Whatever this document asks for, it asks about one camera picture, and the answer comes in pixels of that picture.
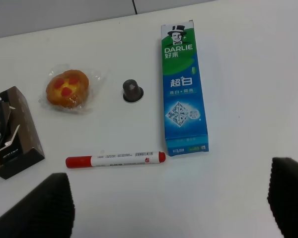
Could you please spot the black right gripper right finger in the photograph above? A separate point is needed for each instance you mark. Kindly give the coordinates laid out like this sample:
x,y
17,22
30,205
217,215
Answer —
x,y
283,195

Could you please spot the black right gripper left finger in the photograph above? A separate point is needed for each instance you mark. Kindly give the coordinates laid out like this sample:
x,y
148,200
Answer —
x,y
48,211

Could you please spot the brown coffee capsule box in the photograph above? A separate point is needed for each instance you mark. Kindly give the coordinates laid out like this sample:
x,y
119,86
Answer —
x,y
20,146

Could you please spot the red white marker pen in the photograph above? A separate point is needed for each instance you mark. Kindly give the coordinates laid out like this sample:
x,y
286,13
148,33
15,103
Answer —
x,y
137,158

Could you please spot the Darlie toothpaste box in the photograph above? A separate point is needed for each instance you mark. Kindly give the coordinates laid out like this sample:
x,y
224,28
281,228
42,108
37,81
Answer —
x,y
185,126

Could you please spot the wrapped fruit tart pastry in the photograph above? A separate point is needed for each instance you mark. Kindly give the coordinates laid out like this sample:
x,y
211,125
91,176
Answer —
x,y
72,89

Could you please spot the brown coffee capsule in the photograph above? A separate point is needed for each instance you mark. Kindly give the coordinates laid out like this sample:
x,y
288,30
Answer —
x,y
132,92

